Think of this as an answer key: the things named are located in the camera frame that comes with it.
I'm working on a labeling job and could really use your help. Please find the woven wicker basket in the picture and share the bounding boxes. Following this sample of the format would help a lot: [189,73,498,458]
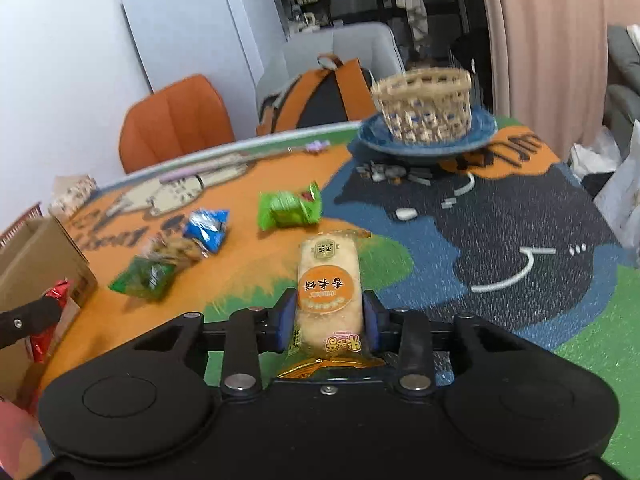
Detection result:
[371,67,473,146]

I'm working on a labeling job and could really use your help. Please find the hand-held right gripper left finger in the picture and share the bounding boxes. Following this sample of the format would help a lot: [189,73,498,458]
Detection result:
[127,289,299,395]

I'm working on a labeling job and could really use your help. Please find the brown cardboard box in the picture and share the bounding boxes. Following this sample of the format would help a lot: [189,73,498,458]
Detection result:
[0,216,98,406]

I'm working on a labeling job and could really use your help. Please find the green cookie packet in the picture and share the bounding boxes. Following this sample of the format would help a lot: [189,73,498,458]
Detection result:
[109,237,201,303]

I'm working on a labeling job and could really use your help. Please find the grey sofa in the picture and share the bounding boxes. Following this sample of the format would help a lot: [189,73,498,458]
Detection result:
[605,25,640,136]

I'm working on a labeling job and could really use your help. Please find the pile of small domino tiles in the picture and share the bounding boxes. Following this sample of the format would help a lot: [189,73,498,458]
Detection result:
[356,160,435,186]

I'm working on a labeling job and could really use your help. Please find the grey chair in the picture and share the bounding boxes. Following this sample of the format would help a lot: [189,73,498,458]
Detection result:
[256,22,407,136]

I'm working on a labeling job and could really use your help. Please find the yellow rice cracker packet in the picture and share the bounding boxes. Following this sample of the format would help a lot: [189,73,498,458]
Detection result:
[276,227,386,378]

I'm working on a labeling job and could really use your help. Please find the pink curtain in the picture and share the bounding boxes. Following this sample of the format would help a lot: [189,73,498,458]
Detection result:
[475,0,608,161]

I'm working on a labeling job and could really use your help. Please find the white plastic bag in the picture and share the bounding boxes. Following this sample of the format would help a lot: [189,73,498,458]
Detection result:
[592,120,640,256]
[570,127,623,181]

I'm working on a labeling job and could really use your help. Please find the orange chair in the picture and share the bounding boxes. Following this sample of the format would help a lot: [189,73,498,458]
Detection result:
[120,74,236,175]

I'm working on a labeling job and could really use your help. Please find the red snack packet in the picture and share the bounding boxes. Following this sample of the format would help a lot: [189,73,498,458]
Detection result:
[27,280,76,365]

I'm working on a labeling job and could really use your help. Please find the orange and grey backpack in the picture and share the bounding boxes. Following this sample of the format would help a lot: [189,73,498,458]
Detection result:
[256,54,377,137]

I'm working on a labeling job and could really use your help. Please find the floral tissue box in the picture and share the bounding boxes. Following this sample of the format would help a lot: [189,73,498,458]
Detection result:
[48,175,98,218]

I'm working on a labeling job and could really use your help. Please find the green snack packet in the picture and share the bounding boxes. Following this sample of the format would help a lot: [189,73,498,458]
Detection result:
[257,181,322,232]

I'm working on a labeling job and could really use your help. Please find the white refrigerator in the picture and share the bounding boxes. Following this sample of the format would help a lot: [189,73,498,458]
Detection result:
[120,0,288,93]

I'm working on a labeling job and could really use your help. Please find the purple pen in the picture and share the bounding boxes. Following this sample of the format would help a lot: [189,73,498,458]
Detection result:
[160,140,329,183]

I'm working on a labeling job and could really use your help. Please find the blue plate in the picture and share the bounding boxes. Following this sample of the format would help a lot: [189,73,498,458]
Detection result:
[356,107,498,158]

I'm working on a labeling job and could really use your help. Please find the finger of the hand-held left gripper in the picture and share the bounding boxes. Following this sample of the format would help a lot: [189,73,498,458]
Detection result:
[0,297,63,349]

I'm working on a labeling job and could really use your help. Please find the red plastic basket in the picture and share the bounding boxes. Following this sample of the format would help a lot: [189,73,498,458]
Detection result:
[0,202,43,248]

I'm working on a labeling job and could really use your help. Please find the pink cloth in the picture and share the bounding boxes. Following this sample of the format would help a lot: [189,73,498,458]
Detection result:
[0,400,46,480]

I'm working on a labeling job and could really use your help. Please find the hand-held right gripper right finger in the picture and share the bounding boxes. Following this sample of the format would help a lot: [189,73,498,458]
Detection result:
[361,289,526,395]

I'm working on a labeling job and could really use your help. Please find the blue snack packet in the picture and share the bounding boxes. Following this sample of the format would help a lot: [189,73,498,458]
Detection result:
[182,208,231,258]

